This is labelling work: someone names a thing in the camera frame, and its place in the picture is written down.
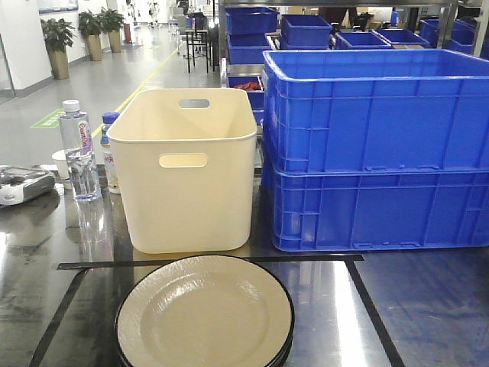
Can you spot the upper large blue crate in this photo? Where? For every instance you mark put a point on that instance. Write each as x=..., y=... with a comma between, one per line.
x=372, y=110

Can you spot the grey handheld device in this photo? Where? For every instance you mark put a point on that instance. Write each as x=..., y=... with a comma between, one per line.
x=21, y=184

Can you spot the white paper cup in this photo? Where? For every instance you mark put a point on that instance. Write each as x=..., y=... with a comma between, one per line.
x=59, y=158

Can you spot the cream plate black rim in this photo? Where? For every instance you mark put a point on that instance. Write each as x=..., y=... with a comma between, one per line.
x=206, y=310

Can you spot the potted plant gold pot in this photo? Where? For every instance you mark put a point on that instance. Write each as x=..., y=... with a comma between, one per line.
x=58, y=36

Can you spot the lower large blue crate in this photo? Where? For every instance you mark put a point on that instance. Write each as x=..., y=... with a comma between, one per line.
x=343, y=212

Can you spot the clear water bottle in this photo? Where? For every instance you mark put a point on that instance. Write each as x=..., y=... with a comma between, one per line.
x=79, y=152

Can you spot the blue cap milk bottle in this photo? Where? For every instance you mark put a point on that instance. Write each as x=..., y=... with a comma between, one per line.
x=108, y=119

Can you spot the cream plastic basket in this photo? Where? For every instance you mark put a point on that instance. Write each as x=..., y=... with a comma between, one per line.
x=185, y=165

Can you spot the large blue crate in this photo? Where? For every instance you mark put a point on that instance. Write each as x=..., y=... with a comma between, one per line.
x=343, y=212
x=372, y=110

